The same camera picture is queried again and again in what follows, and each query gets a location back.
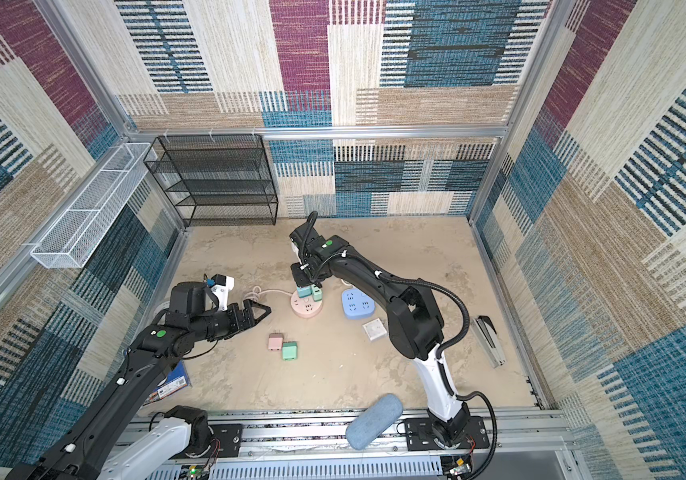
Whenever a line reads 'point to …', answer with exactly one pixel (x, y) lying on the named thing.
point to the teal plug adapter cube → (304, 291)
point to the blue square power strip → (357, 305)
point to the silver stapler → (486, 335)
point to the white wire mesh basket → (72, 239)
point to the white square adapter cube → (374, 328)
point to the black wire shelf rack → (215, 180)
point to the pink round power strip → (306, 307)
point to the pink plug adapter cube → (275, 342)
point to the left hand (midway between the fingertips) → (261, 311)
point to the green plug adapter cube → (317, 293)
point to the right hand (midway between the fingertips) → (304, 281)
